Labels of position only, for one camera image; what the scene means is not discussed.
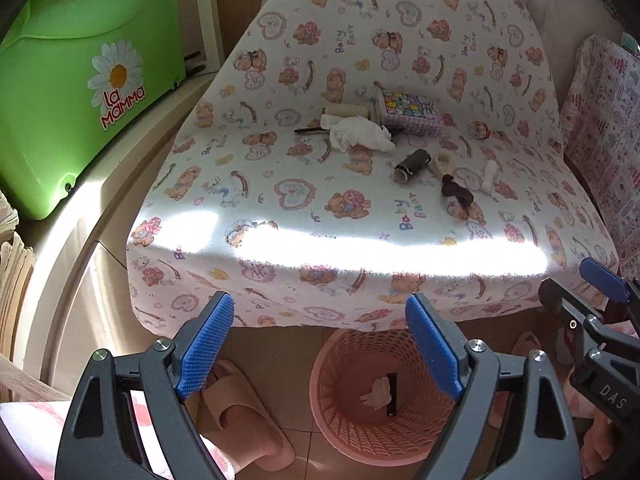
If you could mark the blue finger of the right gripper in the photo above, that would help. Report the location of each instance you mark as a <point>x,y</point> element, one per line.
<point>560,301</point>
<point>602,278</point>

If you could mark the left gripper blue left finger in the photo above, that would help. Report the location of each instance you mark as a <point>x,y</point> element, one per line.
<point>101,438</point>

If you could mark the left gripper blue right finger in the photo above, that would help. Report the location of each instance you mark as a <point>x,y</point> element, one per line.
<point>536,439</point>

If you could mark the white paper tube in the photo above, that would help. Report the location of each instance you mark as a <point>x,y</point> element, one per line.
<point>489,174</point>

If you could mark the black wrapper strip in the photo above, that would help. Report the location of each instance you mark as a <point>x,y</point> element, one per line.
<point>391,406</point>

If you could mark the black cylinder roll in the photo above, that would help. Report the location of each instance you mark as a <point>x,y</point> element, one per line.
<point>411,166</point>

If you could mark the pastel patterned small box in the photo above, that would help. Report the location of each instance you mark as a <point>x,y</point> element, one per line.
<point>408,113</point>

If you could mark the white tissue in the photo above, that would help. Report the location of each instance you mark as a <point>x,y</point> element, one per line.
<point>347,132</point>

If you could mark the cream thread spool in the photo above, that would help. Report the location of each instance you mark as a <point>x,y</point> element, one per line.
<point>344,110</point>

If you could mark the pink slipper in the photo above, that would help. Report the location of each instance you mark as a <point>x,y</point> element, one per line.
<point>245,434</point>
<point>526,343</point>

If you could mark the pink plastic waste basket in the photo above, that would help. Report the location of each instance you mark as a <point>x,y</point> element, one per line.
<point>344,370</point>

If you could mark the pink print cloth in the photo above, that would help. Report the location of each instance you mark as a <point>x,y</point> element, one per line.
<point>600,125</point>

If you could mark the bear print cloth cover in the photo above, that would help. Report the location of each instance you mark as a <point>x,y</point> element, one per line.
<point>299,233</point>

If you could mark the white shelf unit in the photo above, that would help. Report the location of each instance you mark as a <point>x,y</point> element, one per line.
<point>201,35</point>

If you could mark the green La Mamma storage box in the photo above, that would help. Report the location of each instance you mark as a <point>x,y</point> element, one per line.
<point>73,74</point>

